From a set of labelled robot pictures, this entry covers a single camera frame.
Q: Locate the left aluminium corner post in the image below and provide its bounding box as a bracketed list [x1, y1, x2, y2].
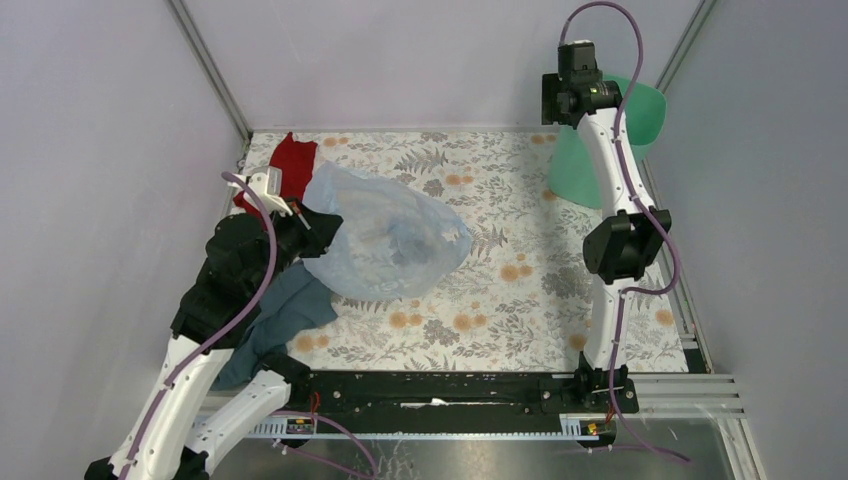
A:
[165, 0, 252, 146]

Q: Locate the green plastic trash bin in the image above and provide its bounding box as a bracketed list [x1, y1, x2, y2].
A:
[548, 83, 668, 210]

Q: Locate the blue-grey cloth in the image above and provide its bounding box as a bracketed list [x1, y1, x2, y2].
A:
[211, 262, 337, 391]

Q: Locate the light blue plastic trash bag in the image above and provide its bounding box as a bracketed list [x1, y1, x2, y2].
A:
[303, 161, 472, 301]

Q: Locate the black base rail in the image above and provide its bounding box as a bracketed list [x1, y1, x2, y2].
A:
[285, 370, 639, 434]

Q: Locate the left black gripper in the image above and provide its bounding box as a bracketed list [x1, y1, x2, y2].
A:
[250, 194, 345, 294]

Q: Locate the floral patterned table mat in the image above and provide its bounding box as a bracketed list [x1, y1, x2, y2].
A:
[192, 130, 690, 374]

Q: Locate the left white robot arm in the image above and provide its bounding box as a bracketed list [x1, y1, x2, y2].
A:
[84, 199, 343, 479]

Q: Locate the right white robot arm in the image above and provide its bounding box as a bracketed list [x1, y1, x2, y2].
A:
[542, 40, 671, 412]

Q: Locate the red cloth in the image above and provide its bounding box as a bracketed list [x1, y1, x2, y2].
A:
[241, 132, 318, 201]

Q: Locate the aluminium corner post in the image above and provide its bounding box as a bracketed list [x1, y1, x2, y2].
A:
[655, 0, 719, 93]
[165, 0, 252, 146]

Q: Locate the right aluminium corner post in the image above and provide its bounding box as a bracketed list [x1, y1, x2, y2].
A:
[655, 0, 719, 93]

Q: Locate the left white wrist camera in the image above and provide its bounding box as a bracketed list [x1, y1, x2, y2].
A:
[228, 166, 294, 217]

